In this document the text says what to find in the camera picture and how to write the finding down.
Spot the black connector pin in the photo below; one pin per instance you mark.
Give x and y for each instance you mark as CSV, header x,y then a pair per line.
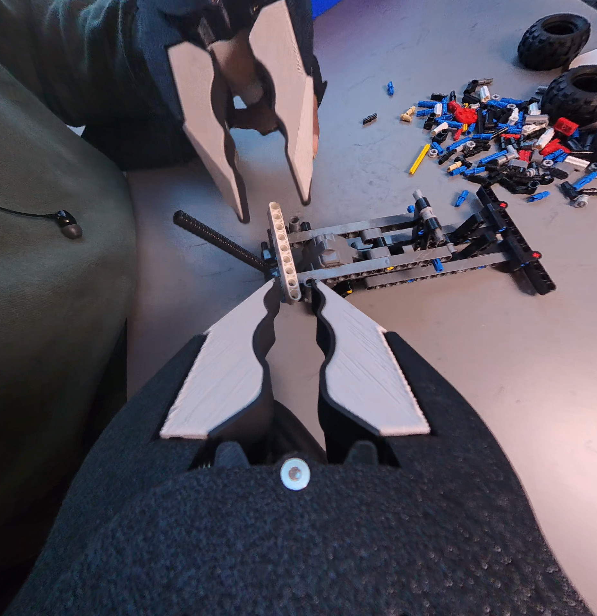
x,y
369,118

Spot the black toy tire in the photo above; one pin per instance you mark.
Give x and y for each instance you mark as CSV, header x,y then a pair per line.
x,y
563,106
534,48

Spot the tan angled connector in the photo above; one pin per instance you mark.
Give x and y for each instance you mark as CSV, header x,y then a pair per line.
x,y
408,114

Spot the yellow axle rod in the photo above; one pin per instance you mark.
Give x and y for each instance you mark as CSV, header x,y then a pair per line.
x,y
419,159

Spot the person's left hand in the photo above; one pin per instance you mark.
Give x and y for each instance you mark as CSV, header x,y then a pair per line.
x,y
245,86

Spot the pile of small brick parts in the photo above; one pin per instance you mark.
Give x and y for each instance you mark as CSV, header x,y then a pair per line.
x,y
505,134

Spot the person's left forearm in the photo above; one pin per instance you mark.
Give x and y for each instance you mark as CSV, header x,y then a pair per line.
x,y
62,48

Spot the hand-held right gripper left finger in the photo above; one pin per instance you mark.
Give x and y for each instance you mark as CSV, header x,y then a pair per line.
x,y
221,385

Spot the person's green sweatshirt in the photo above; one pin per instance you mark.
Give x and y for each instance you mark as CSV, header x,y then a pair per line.
x,y
48,313

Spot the grey desk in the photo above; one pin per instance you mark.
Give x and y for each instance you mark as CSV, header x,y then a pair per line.
x,y
447,361

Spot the blue plastic bin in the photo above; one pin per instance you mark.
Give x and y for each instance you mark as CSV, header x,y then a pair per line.
x,y
322,7

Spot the black earphone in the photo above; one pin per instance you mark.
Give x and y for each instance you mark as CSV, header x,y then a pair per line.
x,y
70,228

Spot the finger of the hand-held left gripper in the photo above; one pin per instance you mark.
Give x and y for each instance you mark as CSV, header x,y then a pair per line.
x,y
197,96
291,86

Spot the brick truck chassis model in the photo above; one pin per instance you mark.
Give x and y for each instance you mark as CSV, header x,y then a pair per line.
x,y
399,260

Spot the white book stand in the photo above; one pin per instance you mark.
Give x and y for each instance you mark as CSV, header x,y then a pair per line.
x,y
592,60

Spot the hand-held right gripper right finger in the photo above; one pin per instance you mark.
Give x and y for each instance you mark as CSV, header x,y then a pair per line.
x,y
370,380

